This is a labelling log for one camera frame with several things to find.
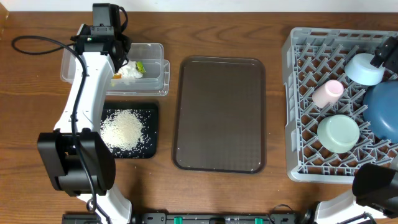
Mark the white rice pile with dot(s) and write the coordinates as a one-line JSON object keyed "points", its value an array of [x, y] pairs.
{"points": [[122, 130]]}

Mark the black plastic tray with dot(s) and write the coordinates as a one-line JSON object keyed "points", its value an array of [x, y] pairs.
{"points": [[149, 146]]}

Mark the brown serving tray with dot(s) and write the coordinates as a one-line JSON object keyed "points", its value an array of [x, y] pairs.
{"points": [[220, 121]]}

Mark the clear plastic bin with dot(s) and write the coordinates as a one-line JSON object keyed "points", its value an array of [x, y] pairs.
{"points": [[146, 51]]}

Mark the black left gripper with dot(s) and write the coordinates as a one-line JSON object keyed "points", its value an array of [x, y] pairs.
{"points": [[126, 45]]}

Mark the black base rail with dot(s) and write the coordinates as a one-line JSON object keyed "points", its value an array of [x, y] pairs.
{"points": [[161, 218]]}

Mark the light blue bowl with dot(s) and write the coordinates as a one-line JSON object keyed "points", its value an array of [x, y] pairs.
{"points": [[360, 70]]}

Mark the pink cup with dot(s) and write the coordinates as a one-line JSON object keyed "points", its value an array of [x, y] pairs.
{"points": [[329, 93]]}

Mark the white tissue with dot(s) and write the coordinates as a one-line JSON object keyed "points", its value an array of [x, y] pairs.
{"points": [[130, 72]]}

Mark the dark blue plate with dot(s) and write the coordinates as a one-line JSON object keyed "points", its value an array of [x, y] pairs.
{"points": [[381, 100]]}

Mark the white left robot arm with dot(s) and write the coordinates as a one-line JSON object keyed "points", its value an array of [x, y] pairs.
{"points": [[75, 157]]}

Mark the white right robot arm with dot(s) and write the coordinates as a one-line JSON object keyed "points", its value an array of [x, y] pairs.
{"points": [[374, 190]]}

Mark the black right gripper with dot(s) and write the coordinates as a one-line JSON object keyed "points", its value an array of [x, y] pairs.
{"points": [[387, 56]]}

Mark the grey dishwasher rack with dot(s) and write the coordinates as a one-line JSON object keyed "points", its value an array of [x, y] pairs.
{"points": [[311, 57]]}

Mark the yellow snack wrapper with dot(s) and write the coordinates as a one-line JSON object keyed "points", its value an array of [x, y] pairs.
{"points": [[140, 67]]}

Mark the mint green bowl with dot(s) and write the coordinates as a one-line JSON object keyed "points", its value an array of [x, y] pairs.
{"points": [[338, 133]]}

